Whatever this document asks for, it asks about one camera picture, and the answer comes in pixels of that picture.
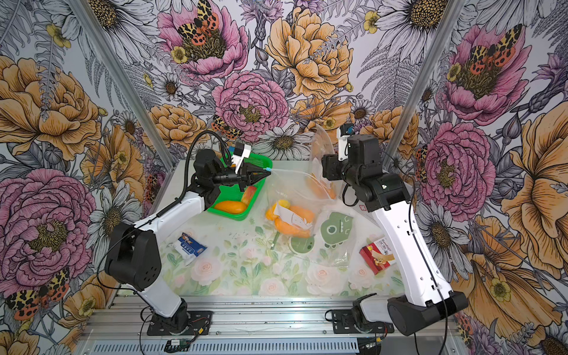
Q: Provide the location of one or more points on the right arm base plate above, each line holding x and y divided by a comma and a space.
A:
348, 321

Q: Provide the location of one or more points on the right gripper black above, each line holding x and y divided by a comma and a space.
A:
329, 165

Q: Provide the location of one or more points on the red small packet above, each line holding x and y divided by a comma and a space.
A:
378, 255

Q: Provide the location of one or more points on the green plastic basket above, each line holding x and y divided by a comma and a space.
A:
233, 193

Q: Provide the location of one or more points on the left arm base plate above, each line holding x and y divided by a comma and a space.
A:
191, 324

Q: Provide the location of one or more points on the red yellow mango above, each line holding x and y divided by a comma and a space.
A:
248, 195

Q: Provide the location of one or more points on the blue white small packet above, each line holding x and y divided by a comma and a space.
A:
188, 248

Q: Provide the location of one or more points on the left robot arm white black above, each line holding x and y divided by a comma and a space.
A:
133, 256

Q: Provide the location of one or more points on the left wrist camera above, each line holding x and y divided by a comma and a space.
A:
241, 152

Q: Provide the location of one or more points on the orange mango bottom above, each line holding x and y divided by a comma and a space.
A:
231, 207

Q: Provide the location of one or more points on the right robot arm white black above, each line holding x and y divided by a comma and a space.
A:
428, 297

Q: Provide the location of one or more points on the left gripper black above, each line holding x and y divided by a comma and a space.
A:
250, 168

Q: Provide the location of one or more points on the small green circuit board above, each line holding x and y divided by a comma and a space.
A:
176, 345

